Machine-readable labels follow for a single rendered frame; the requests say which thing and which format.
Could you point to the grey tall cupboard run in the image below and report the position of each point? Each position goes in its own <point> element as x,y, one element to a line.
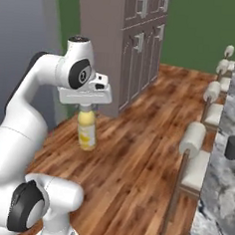
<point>135,41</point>

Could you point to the white cushioned wooden chair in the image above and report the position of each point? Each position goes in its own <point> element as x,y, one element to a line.
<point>229,53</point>
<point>223,73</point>
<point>192,162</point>
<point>213,103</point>

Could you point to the dark glass cup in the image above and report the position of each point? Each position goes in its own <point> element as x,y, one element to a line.
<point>234,147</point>

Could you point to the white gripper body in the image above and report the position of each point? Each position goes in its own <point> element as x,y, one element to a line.
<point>86,96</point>

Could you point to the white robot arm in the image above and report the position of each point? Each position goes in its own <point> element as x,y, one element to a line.
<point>17,141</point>

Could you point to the yellow juice bottle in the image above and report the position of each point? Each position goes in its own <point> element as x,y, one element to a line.
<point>86,130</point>

